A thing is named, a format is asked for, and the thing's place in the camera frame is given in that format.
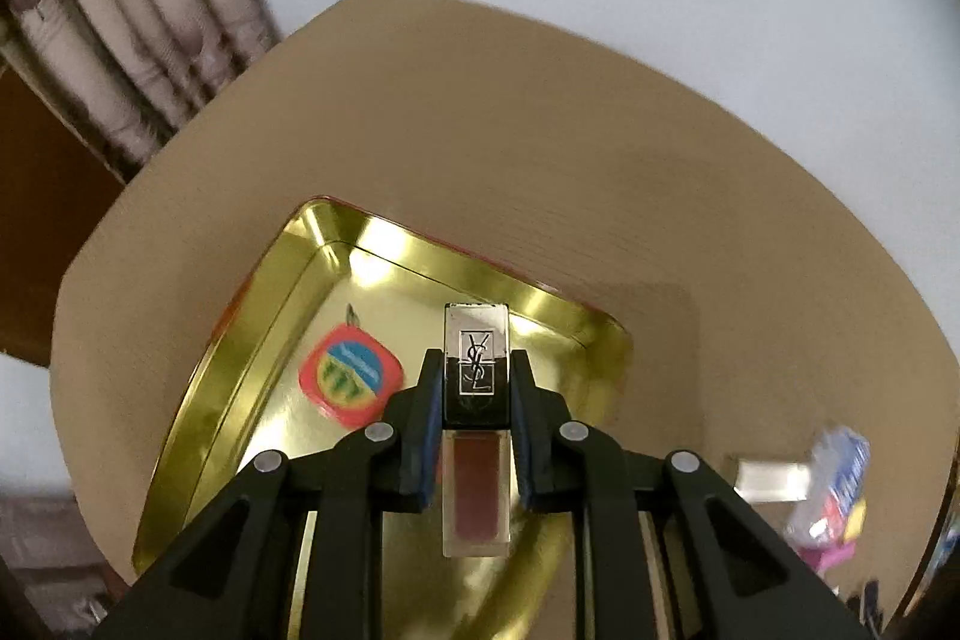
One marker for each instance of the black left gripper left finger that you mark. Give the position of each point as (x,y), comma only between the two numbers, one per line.
(292,547)

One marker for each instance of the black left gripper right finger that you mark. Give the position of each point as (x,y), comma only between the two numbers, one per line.
(746,581)

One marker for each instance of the YSL lip gloss tube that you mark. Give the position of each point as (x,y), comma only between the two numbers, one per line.
(476,426)

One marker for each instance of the small silver box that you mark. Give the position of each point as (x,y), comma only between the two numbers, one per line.
(766,481)

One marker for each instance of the clear plastic packet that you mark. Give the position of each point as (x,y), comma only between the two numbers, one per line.
(817,528)

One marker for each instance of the red rounded tin box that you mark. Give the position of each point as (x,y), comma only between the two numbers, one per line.
(350,376)

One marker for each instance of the gold metal tray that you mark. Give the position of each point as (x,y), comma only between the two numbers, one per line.
(334,319)

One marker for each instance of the dark wooden furniture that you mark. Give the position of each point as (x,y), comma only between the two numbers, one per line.
(54,192)

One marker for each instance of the patterned curtain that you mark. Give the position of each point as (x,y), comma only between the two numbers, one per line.
(127,17)

